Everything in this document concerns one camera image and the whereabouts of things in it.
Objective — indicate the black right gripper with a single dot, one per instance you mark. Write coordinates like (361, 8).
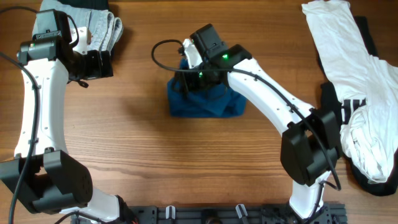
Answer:
(185, 82)

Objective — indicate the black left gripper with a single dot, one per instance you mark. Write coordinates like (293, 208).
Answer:
(97, 71)

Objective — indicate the blue t-shirt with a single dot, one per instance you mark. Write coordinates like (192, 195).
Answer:
(217, 102)

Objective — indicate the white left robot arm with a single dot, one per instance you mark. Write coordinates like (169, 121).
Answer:
(42, 176)

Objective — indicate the folded light blue jeans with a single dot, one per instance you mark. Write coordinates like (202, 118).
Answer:
(99, 21)

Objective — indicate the white printed t-shirt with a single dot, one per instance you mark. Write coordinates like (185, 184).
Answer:
(365, 83)

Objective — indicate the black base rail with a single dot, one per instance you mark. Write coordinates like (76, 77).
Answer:
(330, 213)

